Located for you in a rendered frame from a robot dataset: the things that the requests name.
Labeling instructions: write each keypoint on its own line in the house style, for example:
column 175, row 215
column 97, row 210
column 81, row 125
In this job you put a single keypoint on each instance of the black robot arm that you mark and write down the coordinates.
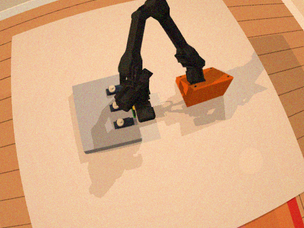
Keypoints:
column 131, row 61

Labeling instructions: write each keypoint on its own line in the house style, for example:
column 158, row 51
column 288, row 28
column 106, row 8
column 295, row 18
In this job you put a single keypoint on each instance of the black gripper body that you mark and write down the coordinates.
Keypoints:
column 145, row 112

